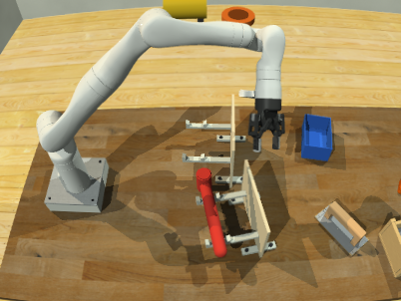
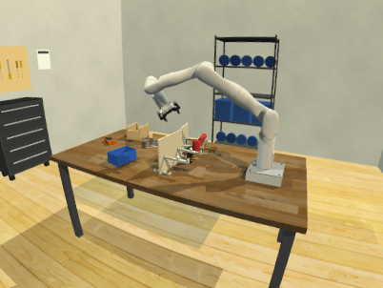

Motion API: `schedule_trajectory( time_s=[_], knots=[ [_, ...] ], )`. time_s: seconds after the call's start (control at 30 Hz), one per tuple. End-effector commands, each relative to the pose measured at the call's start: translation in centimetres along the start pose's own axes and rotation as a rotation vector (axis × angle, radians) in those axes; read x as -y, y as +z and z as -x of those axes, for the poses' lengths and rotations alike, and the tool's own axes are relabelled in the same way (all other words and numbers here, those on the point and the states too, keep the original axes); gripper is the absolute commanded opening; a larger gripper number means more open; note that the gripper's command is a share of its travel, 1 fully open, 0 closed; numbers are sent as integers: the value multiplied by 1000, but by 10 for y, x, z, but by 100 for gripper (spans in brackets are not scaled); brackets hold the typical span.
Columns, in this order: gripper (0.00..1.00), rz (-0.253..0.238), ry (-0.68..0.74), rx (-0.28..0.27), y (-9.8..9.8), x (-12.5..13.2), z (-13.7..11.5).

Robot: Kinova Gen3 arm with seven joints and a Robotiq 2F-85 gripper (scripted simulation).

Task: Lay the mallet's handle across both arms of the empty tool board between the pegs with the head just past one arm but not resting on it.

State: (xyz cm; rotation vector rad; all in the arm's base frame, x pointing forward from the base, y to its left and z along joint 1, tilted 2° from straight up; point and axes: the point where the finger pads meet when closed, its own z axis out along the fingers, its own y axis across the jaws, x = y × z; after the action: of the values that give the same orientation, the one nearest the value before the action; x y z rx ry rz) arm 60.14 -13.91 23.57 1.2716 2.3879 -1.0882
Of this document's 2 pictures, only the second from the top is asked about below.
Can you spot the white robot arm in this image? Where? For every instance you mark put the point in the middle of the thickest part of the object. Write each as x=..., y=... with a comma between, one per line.
x=239, y=96

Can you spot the blue open-top bin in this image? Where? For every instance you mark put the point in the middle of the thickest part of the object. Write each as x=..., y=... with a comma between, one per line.
x=121, y=156

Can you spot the tan wooden crate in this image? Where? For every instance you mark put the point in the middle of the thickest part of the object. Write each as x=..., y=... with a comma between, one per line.
x=138, y=133

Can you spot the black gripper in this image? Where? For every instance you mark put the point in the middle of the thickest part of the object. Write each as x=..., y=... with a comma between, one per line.
x=173, y=109

